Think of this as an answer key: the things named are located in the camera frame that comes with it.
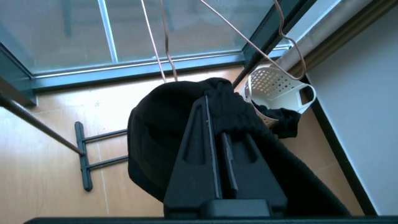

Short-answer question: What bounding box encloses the black clothes rack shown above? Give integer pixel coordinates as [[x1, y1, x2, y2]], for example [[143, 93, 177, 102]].
[[0, 60, 254, 192]]

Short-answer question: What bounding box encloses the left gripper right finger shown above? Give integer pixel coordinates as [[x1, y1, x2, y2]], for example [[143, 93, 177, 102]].
[[220, 132, 289, 218]]

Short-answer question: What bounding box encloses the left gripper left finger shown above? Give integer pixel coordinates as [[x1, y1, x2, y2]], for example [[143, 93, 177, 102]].
[[164, 95, 223, 218]]

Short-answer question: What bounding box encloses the black garment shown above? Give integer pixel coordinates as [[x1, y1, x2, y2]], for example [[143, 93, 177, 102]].
[[126, 77, 353, 217]]

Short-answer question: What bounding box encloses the window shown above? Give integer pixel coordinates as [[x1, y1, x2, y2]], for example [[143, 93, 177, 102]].
[[0, 0, 343, 108]]

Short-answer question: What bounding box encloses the white laundry basket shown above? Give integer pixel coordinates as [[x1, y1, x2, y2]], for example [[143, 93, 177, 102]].
[[239, 65, 318, 129]]

